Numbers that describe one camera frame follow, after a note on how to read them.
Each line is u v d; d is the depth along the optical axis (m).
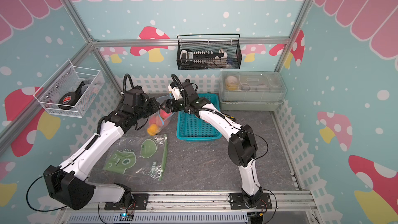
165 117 0.77
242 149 0.50
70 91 0.71
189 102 0.65
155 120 0.92
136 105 0.59
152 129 0.91
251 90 1.02
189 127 1.00
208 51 0.91
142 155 0.89
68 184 0.39
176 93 0.74
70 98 0.68
